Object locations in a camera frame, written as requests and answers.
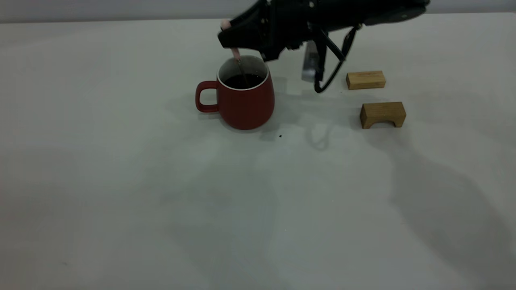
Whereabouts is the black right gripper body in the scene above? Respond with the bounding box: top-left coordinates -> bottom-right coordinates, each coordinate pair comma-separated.
264,0 -> 325,51

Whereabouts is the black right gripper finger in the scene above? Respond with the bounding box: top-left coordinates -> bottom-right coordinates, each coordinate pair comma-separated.
217,5 -> 268,51
258,39 -> 291,63

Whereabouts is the pink handled metal spoon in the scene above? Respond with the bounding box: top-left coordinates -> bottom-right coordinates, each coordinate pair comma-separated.
221,19 -> 250,87

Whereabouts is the red ceramic mug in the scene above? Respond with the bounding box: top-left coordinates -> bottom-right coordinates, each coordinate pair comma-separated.
195,55 -> 275,131

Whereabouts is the dark coffee liquid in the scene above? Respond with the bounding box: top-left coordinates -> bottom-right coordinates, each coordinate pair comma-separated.
224,74 -> 264,90

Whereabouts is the flat wooden block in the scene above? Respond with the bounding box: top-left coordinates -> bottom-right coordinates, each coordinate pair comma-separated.
346,71 -> 386,90

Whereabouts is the arched wooden block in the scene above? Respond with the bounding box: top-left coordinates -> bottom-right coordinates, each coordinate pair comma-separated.
360,101 -> 406,130

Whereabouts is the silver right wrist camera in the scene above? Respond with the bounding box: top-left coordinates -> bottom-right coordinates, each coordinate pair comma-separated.
302,41 -> 320,83

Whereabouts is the black right camera cable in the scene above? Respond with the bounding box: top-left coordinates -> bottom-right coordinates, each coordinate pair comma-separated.
314,24 -> 361,94

